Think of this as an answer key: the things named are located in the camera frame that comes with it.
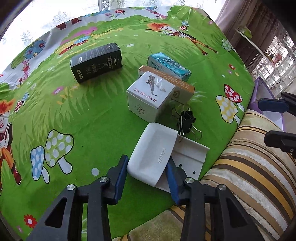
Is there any black binder clip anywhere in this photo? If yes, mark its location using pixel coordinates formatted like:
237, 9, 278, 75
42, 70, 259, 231
171, 108, 203, 142

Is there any white plastic holder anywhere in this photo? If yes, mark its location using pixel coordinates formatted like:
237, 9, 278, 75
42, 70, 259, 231
127, 123, 210, 192

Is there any tan narrow box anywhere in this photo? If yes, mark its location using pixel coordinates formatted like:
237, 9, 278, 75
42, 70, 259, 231
138, 65, 195, 104

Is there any teal foil box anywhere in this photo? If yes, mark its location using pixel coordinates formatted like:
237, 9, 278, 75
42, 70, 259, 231
147, 52, 192, 82

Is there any white music box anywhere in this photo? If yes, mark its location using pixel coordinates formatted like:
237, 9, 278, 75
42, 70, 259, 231
126, 71, 175, 123

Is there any black product box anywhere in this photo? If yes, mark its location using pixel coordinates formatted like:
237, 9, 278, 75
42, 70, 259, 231
70, 43, 122, 84

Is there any purple cardboard box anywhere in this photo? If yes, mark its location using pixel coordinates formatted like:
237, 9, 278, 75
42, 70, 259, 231
247, 76, 285, 130

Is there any striped sofa cushion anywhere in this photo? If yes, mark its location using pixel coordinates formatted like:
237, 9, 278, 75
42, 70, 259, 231
112, 108, 295, 240

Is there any white side table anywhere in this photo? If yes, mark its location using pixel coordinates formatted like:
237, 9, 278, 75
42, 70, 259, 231
234, 28, 275, 64

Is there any pink curtain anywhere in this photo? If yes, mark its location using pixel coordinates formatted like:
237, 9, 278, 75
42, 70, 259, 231
215, 0, 285, 68

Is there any green tissue pack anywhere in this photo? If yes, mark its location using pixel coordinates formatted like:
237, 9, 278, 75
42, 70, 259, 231
239, 26, 252, 39

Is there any green cartoon tablecloth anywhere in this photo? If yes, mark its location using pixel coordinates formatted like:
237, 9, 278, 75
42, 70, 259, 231
1, 6, 254, 240

